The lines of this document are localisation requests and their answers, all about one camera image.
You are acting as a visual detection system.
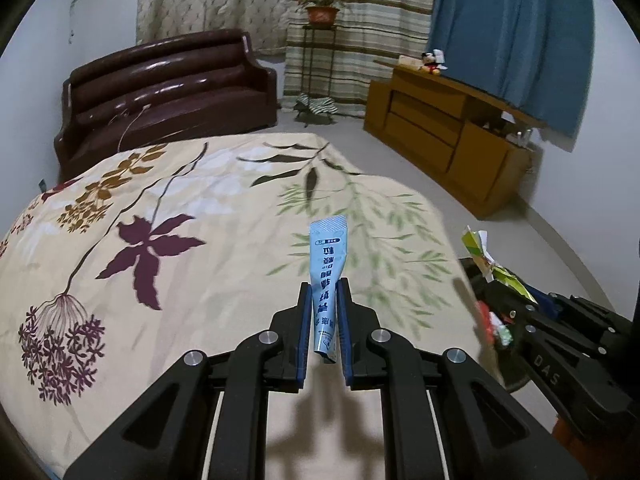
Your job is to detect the floral beige bedsheet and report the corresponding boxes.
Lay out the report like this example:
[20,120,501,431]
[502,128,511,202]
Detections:
[0,132,501,480]

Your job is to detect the checkered cloth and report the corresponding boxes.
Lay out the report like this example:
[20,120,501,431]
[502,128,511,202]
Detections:
[295,94,338,117]

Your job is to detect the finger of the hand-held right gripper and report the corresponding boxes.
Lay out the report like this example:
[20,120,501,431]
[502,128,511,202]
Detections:
[524,286,637,333]
[481,280,619,347]

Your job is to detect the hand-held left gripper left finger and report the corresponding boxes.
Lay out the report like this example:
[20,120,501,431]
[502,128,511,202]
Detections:
[62,281,314,480]

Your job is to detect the green white toothpaste box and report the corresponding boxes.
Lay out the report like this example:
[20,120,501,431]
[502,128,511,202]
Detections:
[492,312,516,346]

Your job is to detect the bin with black liner bag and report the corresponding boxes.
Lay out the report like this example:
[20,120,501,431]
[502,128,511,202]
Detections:
[457,257,533,393]

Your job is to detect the dark brown leather sofa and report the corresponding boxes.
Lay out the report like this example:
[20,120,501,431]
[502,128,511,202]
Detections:
[54,29,279,181]

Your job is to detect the yellow green wrapper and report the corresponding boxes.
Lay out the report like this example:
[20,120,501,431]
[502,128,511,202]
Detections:
[460,225,538,306]

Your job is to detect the potted plant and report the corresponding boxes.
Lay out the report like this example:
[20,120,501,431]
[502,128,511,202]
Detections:
[294,0,346,30]

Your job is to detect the light blue sachet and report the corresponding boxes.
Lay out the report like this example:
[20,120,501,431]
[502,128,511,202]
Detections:
[307,214,349,365]

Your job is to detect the wooden cabinet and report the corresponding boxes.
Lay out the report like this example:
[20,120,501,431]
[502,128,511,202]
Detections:
[363,62,548,218]

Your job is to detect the black metal plant stand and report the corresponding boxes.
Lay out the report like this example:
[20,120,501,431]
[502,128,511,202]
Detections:
[299,24,341,126]

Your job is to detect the striped curtain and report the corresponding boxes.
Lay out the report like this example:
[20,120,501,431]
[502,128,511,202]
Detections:
[282,0,441,113]

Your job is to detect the blue curtain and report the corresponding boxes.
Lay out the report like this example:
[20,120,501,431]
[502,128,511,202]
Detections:
[429,0,596,138]

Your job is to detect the white cable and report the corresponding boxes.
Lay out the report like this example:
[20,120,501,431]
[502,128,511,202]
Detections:
[116,102,153,153]

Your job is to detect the mouse plush toy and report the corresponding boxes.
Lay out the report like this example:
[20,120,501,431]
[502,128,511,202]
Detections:
[419,50,446,77]

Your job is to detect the beige quilted curtain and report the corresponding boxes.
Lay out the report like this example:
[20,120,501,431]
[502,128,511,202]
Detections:
[136,0,301,56]

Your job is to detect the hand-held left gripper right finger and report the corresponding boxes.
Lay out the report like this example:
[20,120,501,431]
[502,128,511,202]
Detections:
[335,279,588,480]

